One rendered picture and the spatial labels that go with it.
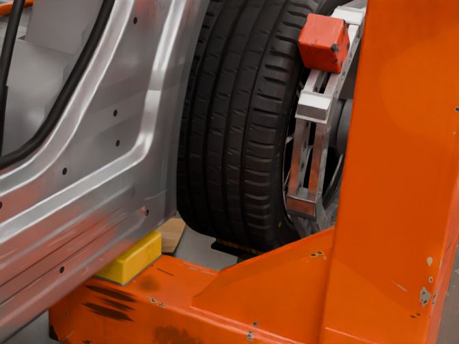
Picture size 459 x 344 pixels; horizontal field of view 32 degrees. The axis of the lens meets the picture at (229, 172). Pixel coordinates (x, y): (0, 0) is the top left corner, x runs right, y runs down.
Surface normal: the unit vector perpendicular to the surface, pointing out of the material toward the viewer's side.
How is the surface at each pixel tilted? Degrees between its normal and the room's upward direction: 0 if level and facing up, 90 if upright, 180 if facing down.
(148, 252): 90
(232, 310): 90
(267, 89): 65
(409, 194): 90
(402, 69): 90
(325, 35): 45
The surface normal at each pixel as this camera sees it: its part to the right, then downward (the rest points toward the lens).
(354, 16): -0.25, -0.42
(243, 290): -0.44, 0.32
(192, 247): 0.07, -0.92
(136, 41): 0.90, 0.23
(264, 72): -0.34, -0.18
